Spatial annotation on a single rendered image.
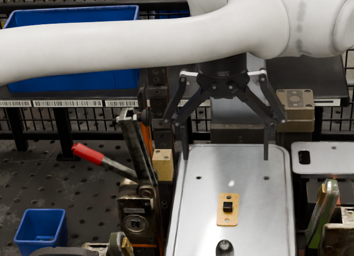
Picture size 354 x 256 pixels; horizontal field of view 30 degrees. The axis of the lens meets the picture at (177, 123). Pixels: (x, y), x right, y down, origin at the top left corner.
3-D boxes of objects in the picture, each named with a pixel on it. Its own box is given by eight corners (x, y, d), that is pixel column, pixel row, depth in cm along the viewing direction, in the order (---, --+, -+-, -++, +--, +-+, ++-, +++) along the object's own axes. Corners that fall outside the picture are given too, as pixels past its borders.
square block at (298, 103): (307, 235, 154) (315, 109, 133) (273, 235, 155) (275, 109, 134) (306, 212, 161) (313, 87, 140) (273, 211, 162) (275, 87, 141)
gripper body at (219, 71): (192, 57, 98) (195, 109, 103) (249, 57, 97) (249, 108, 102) (195, 33, 104) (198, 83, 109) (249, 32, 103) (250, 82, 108)
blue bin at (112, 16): (138, 89, 150) (131, 38, 142) (7, 93, 152) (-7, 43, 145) (144, 52, 163) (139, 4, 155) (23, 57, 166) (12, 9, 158)
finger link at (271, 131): (268, 110, 108) (286, 110, 107) (267, 135, 111) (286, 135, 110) (268, 116, 106) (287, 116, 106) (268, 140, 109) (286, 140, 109)
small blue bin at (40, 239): (62, 269, 151) (55, 242, 146) (20, 268, 152) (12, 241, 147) (72, 235, 160) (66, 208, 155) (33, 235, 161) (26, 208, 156)
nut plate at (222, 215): (237, 226, 116) (237, 221, 116) (216, 225, 117) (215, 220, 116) (239, 194, 123) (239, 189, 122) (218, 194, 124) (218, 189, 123)
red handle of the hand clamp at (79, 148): (154, 189, 116) (72, 149, 113) (148, 196, 117) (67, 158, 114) (156, 173, 119) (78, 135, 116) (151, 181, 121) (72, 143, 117)
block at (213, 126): (265, 230, 157) (266, 128, 139) (215, 229, 158) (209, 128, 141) (265, 221, 159) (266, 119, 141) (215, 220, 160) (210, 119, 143)
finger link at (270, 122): (225, 74, 106) (231, 69, 105) (271, 116, 110) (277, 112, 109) (224, 88, 103) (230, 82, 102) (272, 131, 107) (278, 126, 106)
